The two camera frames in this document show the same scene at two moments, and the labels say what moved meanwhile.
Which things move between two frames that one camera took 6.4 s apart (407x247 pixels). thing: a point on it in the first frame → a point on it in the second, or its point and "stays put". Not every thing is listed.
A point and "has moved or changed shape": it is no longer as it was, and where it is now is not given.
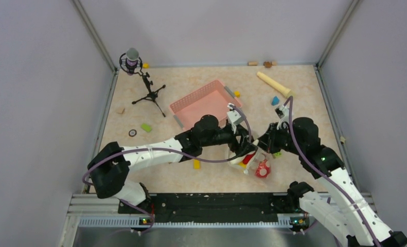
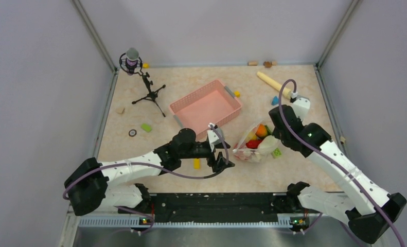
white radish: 234,161 has moved or changed shape
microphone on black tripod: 130,62 stays put
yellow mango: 243,164 has moved or changed shape
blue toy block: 275,101 stays put
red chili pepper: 247,158 has moved or changed shape
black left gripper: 245,145 → 220,163
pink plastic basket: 212,99 stays put
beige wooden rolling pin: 287,92 stays put
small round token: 132,133 stays put
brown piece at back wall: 267,64 stays put
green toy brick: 277,154 stays put
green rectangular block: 146,127 stays put
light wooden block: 120,110 stays put
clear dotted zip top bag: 254,159 has moved or changed shape
